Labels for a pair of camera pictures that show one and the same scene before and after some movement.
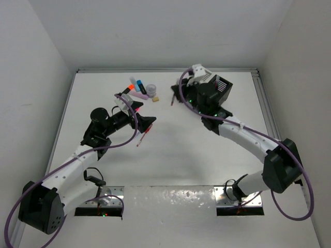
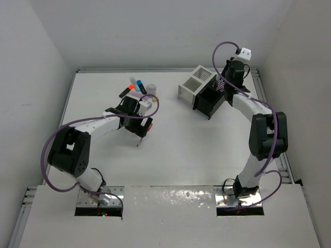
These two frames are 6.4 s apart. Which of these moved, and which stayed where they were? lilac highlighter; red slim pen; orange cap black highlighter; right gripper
Moved: right gripper
Stayed: orange cap black highlighter; red slim pen; lilac highlighter
